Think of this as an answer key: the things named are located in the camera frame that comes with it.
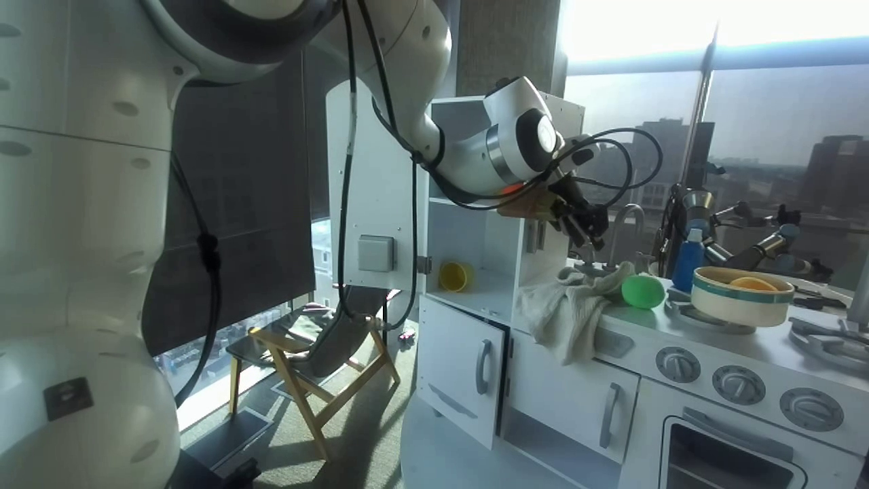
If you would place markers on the yellow toy in cupboard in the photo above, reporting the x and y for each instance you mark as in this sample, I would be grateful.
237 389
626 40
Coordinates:
454 278

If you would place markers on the white knitted towel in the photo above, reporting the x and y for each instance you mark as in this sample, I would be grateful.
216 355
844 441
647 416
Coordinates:
563 314

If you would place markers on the blue bottle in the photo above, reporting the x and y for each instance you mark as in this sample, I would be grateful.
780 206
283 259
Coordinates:
688 259

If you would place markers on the cream bowl with green rim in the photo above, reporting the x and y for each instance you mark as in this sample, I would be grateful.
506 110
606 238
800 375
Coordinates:
739 297

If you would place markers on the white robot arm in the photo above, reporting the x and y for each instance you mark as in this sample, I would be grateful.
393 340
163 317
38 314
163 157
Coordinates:
153 181

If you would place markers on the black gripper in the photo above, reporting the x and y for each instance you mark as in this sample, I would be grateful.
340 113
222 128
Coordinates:
583 222

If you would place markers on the wooden folding chair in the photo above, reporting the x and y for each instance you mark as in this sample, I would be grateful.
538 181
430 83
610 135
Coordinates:
325 356

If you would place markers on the white toy kitchen cupboard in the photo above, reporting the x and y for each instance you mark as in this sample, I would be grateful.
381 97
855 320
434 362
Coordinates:
658 401

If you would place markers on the green plastic cup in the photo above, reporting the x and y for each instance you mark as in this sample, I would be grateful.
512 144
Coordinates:
643 291

